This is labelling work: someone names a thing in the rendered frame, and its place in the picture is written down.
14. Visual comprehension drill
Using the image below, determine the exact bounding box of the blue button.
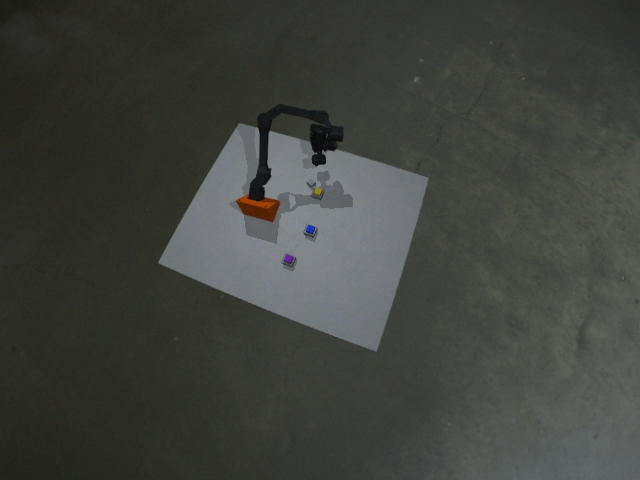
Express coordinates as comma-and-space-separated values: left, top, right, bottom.
304, 224, 317, 238

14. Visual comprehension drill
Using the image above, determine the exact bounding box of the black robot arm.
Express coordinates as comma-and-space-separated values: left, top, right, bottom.
247, 104, 343, 201

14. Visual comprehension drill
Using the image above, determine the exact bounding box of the yellow button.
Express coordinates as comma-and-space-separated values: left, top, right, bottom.
312, 187, 324, 200

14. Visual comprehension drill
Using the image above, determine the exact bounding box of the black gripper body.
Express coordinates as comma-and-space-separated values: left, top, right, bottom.
310, 132, 326, 165

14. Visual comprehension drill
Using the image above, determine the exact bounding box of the purple button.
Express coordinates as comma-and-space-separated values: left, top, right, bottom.
282, 253, 296, 267

